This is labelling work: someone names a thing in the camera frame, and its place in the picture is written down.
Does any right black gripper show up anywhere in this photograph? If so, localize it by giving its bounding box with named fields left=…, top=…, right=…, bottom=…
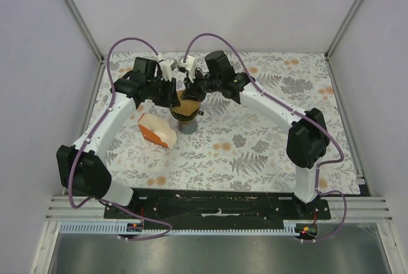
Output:
left=183, top=69, right=221, bottom=103

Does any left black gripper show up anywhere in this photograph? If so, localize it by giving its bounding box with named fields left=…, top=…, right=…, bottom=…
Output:
left=147, top=76, right=181, bottom=109

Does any brown paper coffee filter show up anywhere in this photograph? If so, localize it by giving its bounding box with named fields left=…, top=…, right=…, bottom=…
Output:
left=172, top=99, right=200, bottom=117

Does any dark glass dripper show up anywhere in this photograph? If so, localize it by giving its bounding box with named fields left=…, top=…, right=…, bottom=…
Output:
left=170, top=99, right=201, bottom=122

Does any orange coffee filter box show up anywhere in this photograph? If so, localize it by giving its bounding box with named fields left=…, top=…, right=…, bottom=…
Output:
left=138, top=113, right=177, bottom=150

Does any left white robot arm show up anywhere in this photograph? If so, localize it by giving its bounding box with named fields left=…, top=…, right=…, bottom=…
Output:
left=56, top=57, right=180, bottom=219

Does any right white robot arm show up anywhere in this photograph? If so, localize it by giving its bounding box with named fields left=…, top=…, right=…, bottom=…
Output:
left=178, top=50, right=330, bottom=219

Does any floral patterned table mat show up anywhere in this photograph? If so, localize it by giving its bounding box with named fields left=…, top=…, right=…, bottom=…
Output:
left=105, top=52, right=360, bottom=194

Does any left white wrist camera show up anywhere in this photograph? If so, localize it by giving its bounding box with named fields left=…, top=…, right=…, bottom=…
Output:
left=156, top=54, right=178, bottom=82

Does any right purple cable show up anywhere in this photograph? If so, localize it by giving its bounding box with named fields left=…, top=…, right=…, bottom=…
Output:
left=184, top=33, right=348, bottom=245

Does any purple cable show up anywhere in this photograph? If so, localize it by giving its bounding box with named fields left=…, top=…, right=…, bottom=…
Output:
left=184, top=33, right=348, bottom=245
left=66, top=37, right=173, bottom=242

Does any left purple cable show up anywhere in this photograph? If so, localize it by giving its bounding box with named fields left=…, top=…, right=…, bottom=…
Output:
left=66, top=37, right=173, bottom=242

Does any black mounting base plate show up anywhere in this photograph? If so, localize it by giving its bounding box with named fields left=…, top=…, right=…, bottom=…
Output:
left=103, top=187, right=332, bottom=227

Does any white slotted cable duct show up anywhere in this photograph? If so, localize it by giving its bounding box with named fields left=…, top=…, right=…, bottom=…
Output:
left=59, top=219, right=303, bottom=235

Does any left aluminium frame post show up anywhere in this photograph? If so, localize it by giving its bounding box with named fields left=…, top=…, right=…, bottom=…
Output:
left=63, top=0, right=105, bottom=63

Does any aluminium frame post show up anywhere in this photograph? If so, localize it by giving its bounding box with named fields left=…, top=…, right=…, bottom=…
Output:
left=324, top=0, right=364, bottom=61
left=63, top=0, right=105, bottom=63

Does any right aluminium frame post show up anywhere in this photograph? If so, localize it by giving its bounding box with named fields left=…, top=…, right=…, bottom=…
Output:
left=324, top=0, right=364, bottom=61

